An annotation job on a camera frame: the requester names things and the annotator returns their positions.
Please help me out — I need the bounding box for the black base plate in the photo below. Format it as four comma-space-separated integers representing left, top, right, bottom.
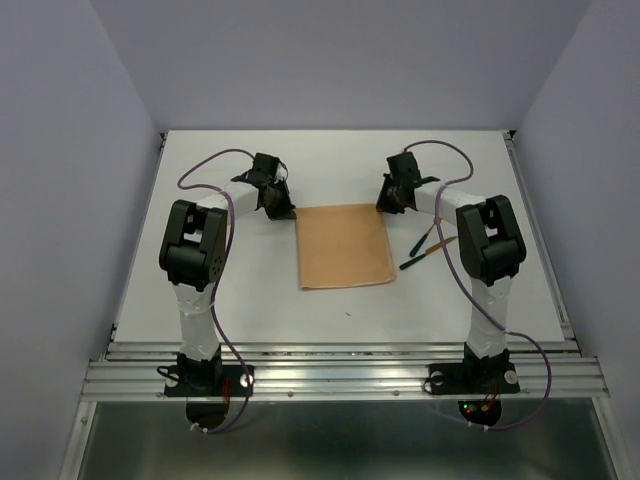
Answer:
423, 363, 520, 396
157, 364, 253, 398

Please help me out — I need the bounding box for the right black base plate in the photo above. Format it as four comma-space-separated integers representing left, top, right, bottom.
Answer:
423, 363, 520, 396

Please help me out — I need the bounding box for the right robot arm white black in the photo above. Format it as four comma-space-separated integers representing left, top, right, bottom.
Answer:
376, 150, 527, 390

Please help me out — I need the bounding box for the peach cloth napkin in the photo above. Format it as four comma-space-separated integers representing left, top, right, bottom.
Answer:
295, 204, 396, 290

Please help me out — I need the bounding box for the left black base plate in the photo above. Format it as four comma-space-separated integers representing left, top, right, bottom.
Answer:
157, 364, 253, 398

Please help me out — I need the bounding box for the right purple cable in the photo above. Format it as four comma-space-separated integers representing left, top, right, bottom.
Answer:
402, 139, 554, 434

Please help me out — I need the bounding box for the aluminium rail frame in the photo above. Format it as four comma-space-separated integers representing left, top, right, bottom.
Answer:
62, 130, 634, 479

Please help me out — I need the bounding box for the gold fork black handle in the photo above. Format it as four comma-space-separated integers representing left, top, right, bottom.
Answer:
409, 223, 436, 258

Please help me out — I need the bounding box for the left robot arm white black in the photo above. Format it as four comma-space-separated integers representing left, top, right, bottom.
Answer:
159, 153, 296, 396

